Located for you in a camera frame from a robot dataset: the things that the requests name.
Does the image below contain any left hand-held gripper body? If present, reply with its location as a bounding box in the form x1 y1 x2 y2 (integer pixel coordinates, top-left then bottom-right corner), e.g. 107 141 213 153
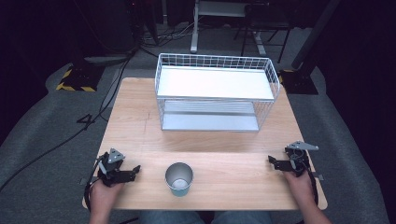
96 147 137 188

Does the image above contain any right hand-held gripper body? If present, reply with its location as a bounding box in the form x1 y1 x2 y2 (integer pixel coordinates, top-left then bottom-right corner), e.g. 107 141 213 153
274 140 320 178

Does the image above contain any grey metal cup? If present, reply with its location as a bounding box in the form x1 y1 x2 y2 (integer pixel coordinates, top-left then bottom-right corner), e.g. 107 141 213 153
164 161 194 198

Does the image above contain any white wire shelf rack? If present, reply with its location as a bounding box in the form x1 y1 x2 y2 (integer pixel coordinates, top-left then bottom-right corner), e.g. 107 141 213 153
154 52 281 133

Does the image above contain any person's left hand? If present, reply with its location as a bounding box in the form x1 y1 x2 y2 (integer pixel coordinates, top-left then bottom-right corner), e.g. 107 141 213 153
89 179 126 219

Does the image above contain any person's right hand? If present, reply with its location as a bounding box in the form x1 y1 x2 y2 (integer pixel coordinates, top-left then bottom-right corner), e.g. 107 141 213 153
283 169 316 209

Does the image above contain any person's right leg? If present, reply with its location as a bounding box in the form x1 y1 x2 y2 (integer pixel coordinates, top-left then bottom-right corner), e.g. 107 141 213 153
211 210 275 224

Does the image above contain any black yellow striped stand base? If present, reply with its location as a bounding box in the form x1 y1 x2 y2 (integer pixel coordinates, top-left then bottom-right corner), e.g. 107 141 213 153
55 63 106 93

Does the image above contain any dark slanted stand pole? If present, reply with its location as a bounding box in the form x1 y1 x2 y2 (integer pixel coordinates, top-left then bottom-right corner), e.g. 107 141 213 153
290 0 343 70

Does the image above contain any black chair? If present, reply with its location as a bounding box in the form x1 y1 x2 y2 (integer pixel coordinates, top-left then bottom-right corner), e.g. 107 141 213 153
233 2 296 64

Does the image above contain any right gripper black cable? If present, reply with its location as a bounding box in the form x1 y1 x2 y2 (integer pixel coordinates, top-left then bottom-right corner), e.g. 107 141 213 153
303 166 320 207

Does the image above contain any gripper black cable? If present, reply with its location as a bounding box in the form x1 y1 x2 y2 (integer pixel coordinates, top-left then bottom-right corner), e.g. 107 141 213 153
83 158 106 213
303 166 320 207

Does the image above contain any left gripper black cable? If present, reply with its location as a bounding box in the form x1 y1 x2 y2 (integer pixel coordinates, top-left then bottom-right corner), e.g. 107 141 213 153
83 158 106 213

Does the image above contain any long black floor cable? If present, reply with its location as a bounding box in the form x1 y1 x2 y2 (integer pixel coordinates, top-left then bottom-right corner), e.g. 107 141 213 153
0 52 135 192

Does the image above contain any bundle of floor cables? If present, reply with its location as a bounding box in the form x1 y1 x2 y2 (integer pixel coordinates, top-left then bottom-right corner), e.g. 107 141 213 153
136 18 197 50

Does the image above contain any white desk frame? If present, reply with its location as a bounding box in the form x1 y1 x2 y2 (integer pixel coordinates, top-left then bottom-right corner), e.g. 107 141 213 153
190 0 268 58

